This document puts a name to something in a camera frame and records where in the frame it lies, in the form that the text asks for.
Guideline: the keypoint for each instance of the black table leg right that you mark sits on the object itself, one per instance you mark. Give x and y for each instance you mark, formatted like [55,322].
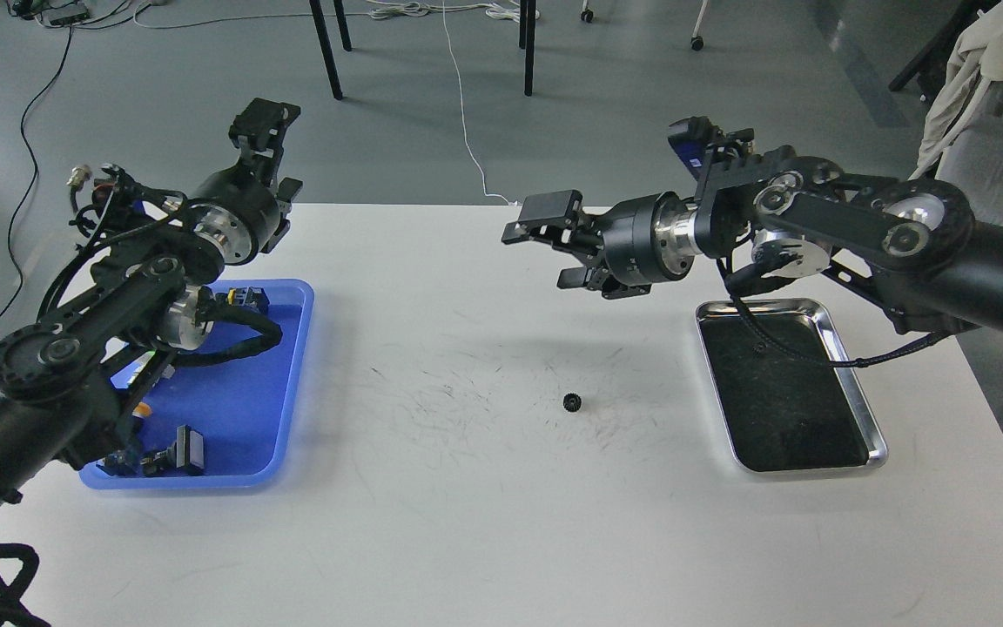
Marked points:
[527,19]

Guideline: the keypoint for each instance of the red push button switch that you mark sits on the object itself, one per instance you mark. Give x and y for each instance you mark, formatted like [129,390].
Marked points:
[248,298]

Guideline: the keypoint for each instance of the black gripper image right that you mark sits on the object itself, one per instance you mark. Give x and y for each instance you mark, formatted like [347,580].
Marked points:
[646,240]

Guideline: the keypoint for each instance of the blue plastic tray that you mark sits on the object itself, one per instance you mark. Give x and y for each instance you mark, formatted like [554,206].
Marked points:
[243,408]

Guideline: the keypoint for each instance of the black table leg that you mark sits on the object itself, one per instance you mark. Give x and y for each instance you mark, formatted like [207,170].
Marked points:
[325,43]
[527,19]

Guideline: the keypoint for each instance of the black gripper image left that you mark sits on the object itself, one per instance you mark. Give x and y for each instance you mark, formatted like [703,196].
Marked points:
[244,209]

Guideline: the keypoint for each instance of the beige cloth on chair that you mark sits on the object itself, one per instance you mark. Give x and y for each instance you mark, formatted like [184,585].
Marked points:
[973,66]

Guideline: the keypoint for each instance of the black rectangular block part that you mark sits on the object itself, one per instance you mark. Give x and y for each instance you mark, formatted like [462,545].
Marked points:
[186,454]

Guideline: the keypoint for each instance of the black robot arm image left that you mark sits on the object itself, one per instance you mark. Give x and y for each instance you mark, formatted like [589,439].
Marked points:
[136,300]

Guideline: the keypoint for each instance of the silver metal tray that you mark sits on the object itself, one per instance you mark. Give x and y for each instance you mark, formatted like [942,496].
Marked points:
[788,416]

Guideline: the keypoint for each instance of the black table leg left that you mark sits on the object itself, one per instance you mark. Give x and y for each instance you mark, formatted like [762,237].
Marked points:
[325,43]

